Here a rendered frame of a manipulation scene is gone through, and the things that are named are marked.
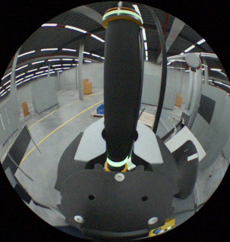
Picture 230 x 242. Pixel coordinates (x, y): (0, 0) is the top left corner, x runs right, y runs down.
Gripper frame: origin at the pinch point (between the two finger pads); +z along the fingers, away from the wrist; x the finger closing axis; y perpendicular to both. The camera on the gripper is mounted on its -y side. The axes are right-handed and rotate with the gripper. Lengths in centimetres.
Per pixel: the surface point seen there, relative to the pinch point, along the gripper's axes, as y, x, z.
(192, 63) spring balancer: -33, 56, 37
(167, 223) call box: 43, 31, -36
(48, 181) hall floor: 150, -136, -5
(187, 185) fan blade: 7.2, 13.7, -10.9
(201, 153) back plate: 15.9, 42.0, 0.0
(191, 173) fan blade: 6.9, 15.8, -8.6
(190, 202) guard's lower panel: 60, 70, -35
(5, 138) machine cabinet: 127, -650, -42
